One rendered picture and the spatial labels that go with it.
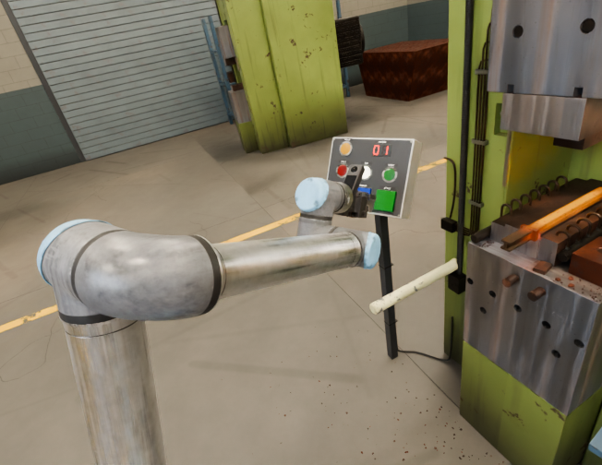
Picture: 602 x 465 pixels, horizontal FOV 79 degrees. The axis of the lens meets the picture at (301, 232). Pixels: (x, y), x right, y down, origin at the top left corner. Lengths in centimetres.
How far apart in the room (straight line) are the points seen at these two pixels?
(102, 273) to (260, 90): 517
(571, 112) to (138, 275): 95
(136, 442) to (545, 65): 112
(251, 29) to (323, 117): 154
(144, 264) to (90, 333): 17
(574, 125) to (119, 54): 796
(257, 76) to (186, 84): 321
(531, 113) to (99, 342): 104
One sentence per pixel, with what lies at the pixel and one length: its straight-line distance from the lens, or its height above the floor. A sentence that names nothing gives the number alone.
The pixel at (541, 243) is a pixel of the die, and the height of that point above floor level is 97.
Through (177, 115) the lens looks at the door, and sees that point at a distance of 855.
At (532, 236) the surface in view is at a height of 99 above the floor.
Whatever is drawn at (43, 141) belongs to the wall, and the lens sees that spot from 873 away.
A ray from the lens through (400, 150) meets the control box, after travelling 137.
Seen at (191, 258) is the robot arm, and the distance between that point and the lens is 49.
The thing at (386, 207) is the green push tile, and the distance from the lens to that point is 136.
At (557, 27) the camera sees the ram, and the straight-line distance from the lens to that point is 105.
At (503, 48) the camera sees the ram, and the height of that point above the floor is 147.
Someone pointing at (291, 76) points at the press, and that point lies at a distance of 556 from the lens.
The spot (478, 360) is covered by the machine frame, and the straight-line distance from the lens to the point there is 158.
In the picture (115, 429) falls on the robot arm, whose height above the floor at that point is 113.
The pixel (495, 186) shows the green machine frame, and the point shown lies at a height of 102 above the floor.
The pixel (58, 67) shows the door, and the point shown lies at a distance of 849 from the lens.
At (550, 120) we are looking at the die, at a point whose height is 131.
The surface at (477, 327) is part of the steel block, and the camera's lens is 147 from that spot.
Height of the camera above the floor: 162
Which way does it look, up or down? 29 degrees down
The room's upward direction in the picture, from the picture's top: 12 degrees counter-clockwise
